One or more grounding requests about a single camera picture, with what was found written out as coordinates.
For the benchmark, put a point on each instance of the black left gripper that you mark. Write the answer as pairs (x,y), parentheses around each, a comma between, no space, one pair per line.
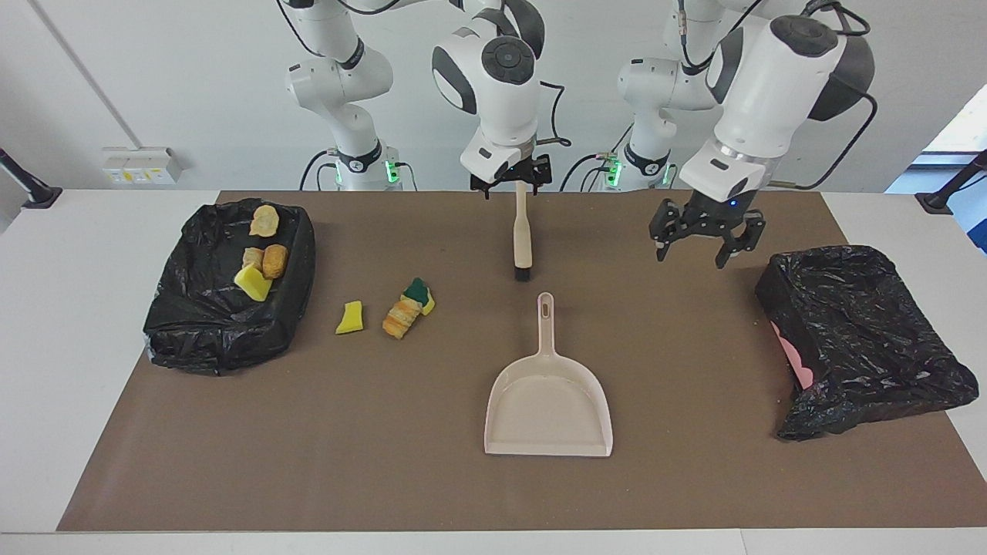
(713,216)

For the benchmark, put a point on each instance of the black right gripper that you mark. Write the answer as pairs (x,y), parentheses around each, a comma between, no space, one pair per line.
(518,173)

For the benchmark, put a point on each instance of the beige hand brush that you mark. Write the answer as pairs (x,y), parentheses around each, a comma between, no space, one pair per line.
(522,231)

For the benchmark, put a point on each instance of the beige plastic dustpan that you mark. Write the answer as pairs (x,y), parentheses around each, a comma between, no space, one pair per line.
(547,408)

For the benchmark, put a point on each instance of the golden brown bread roll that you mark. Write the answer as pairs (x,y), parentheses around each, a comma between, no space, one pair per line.
(274,262)

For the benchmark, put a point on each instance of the pale orange-backed pastry piece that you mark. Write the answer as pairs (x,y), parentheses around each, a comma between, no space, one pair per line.
(252,257)

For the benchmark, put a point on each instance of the plain yellow sponge chunk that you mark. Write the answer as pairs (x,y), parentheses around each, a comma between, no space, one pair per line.
(253,284)

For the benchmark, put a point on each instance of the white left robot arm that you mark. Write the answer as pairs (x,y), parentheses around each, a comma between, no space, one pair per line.
(771,92)

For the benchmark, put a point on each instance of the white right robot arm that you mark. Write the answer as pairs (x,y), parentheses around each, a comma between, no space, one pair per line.
(501,100)

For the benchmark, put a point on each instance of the pink bin with black bag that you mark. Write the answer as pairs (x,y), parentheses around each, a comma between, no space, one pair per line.
(864,347)

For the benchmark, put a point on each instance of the black bag lined bin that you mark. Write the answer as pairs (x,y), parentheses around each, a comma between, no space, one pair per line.
(200,331)

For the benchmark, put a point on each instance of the yellow and green sponge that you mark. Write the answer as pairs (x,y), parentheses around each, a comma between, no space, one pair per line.
(419,291)

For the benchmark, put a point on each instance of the orange striped sponge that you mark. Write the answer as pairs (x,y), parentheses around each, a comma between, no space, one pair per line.
(401,317)

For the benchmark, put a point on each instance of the small yellow sponge piece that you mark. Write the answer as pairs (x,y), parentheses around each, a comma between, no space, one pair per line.
(352,318)

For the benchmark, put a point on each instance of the brown table mat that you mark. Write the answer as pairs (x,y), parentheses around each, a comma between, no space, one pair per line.
(308,462)

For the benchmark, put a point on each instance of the black camera stand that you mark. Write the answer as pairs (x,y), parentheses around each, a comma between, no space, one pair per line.
(31,193)
(944,196)

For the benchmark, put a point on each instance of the white wall power outlet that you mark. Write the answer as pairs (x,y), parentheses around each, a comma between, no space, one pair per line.
(139,166)

